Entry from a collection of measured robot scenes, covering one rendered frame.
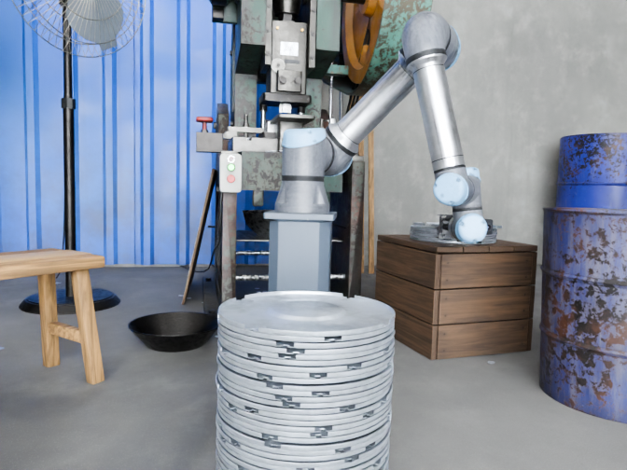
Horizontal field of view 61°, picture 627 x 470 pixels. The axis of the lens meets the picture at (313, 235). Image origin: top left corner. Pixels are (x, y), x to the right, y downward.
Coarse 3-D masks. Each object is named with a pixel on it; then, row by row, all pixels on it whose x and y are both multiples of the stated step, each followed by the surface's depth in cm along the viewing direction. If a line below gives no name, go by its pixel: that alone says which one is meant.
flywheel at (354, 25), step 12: (372, 0) 219; (348, 12) 254; (360, 12) 230; (372, 12) 223; (348, 24) 254; (360, 24) 242; (372, 24) 225; (348, 36) 254; (360, 36) 242; (372, 36) 225; (348, 48) 251; (360, 48) 242; (372, 48) 225; (348, 60) 248; (360, 60) 242; (348, 72) 248; (360, 72) 230
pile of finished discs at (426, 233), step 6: (414, 228) 180; (420, 228) 177; (426, 228) 175; (432, 228) 183; (414, 234) 181; (420, 234) 177; (426, 234) 175; (432, 234) 181; (492, 234) 174; (420, 240) 177; (426, 240) 175; (432, 240) 173; (438, 240) 173; (444, 240) 171; (450, 240) 172; (486, 240) 172; (492, 240) 175
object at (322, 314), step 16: (224, 304) 91; (240, 304) 92; (256, 304) 93; (272, 304) 93; (288, 304) 91; (304, 304) 91; (320, 304) 91; (336, 304) 94; (352, 304) 95; (368, 304) 95; (384, 304) 93; (224, 320) 81; (240, 320) 82; (256, 320) 82; (272, 320) 82; (288, 320) 82; (304, 320) 82; (320, 320) 82; (336, 320) 83; (352, 320) 83; (368, 320) 84; (384, 320) 84; (304, 336) 74; (320, 336) 74
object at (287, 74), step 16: (272, 32) 211; (288, 32) 212; (304, 32) 213; (272, 48) 211; (288, 48) 212; (304, 48) 214; (272, 64) 211; (288, 64) 213; (304, 64) 214; (272, 80) 212; (288, 80) 211; (304, 80) 215
